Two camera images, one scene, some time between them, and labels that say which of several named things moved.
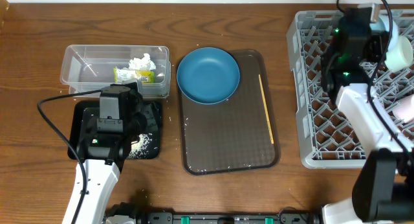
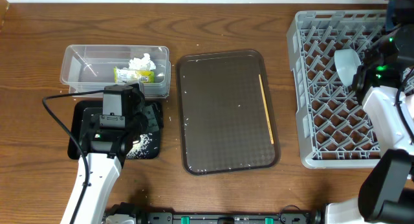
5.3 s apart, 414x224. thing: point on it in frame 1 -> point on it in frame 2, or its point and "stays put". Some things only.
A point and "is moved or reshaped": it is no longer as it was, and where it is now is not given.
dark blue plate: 208,76 is moved or reshaped
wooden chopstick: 265,107 stays put
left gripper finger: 152,124 stays put
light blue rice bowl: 381,24 is moved or reshaped
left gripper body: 135,123 stays put
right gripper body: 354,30 -> 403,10
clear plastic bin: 88,67 stays put
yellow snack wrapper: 124,74 stays put
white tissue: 144,63 stays put
